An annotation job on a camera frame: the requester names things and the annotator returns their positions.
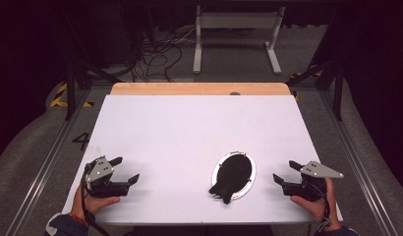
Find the person's left hand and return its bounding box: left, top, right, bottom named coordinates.
left=70, top=184, right=122, bottom=222

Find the tangle of black floor cables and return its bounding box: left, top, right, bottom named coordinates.
left=130, top=28, right=198, bottom=84

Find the aluminium floor rail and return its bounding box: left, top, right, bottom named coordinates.
left=317, top=88, right=401, bottom=236
left=5, top=88, right=93, bottom=236

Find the white plate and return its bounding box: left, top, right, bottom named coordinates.
left=207, top=150, right=258, bottom=206

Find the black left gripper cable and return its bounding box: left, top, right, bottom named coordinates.
left=79, top=162, right=113, bottom=236

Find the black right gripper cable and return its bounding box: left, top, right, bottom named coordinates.
left=312, top=181, right=333, bottom=234

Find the person's right hand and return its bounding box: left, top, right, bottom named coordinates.
left=290, top=177, right=343, bottom=232

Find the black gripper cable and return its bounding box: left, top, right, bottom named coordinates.
left=79, top=162, right=113, bottom=236
left=312, top=181, right=333, bottom=234

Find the orange wristband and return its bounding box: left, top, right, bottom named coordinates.
left=69, top=210, right=89, bottom=228

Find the white metal desk frame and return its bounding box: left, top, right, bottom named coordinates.
left=192, top=5, right=287, bottom=76

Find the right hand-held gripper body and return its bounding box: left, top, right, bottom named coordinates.
left=282, top=159, right=344, bottom=203

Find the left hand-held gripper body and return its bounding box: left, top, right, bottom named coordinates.
left=84, top=155, right=131, bottom=199

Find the black metal stand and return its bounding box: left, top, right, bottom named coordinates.
left=59, top=6, right=123, bottom=121
left=285, top=58, right=345, bottom=122

